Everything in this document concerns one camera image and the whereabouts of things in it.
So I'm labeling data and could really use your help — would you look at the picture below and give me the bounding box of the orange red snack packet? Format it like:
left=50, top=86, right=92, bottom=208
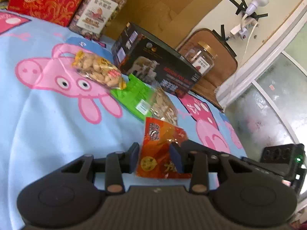
left=135, top=117, right=191, bottom=179

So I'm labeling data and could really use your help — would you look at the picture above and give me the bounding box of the clear peanut snack bag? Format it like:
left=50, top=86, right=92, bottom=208
left=72, top=50, right=126, bottom=90

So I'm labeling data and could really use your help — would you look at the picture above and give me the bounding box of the silver metal tin box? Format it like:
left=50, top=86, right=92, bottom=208
left=111, top=22, right=201, bottom=98

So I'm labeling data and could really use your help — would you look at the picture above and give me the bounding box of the green snack packet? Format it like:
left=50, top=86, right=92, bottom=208
left=111, top=74, right=155, bottom=121

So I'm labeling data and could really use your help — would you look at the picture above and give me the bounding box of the white power strip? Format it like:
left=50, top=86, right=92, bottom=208
left=230, top=18, right=257, bottom=40

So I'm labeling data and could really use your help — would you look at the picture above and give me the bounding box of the nut jar gold lid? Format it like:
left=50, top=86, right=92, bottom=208
left=69, top=0, right=127, bottom=41

